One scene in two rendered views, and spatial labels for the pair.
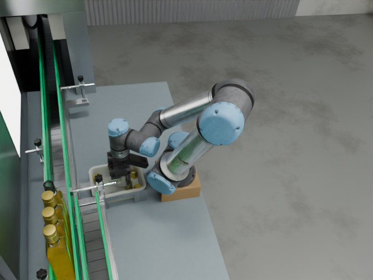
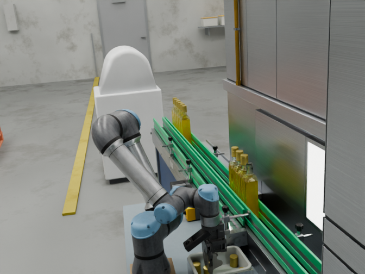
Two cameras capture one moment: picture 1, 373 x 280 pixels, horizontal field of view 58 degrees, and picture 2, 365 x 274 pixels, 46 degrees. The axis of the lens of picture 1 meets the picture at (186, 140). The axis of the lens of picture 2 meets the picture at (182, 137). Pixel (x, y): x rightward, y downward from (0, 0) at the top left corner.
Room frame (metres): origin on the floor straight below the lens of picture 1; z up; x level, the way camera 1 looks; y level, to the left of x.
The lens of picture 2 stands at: (2.36, 0.42, 1.81)
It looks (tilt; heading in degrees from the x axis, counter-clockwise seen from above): 17 degrees down; 190
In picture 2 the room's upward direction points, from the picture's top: 4 degrees counter-clockwise
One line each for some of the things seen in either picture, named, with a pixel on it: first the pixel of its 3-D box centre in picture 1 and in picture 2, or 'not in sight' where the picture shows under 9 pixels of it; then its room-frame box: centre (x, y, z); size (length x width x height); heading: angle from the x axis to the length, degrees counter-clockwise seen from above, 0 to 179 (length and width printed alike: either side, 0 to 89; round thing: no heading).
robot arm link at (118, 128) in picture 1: (119, 134); (208, 199); (0.89, 0.25, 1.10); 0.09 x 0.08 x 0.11; 70
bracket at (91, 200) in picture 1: (91, 204); (236, 238); (0.74, 0.34, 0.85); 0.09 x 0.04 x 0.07; 112
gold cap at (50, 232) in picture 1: (50, 233); (234, 151); (0.45, 0.34, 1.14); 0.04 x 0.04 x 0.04
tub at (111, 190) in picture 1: (117, 183); (219, 269); (0.89, 0.28, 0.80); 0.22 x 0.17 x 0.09; 112
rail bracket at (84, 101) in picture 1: (78, 95); not in sight; (1.34, 0.57, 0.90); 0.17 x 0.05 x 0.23; 112
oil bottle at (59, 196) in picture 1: (58, 211); (250, 195); (0.61, 0.41, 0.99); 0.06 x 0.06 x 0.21; 22
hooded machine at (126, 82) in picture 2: not in sight; (127, 112); (-2.15, -0.94, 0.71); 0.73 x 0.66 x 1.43; 108
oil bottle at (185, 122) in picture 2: not in sight; (185, 125); (-0.45, -0.03, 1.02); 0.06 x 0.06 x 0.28; 22
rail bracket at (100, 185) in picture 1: (94, 188); (231, 218); (0.75, 0.33, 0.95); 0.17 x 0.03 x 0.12; 112
